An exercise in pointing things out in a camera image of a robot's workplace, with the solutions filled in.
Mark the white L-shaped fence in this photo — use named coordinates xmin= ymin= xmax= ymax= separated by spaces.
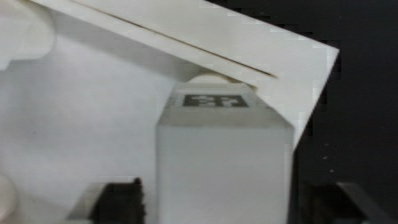
xmin=73 ymin=0 xmax=340 ymax=133

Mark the white block with tag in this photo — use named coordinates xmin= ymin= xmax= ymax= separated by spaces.
xmin=157 ymin=73 xmax=294 ymax=224

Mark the white square table top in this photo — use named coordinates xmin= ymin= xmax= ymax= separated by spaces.
xmin=0 ymin=0 xmax=281 ymax=224

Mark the white table leg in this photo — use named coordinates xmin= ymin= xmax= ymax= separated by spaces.
xmin=0 ymin=0 xmax=56 ymax=71

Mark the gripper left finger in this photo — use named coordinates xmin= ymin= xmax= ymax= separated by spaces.
xmin=65 ymin=178 xmax=146 ymax=224

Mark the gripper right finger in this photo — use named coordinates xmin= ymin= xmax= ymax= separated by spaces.
xmin=292 ymin=182 xmax=395 ymax=224

